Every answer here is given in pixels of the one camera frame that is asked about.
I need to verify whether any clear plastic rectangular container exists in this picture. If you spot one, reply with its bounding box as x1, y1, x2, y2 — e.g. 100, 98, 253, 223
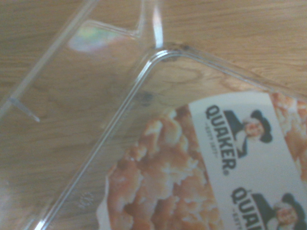
0, 0, 307, 230

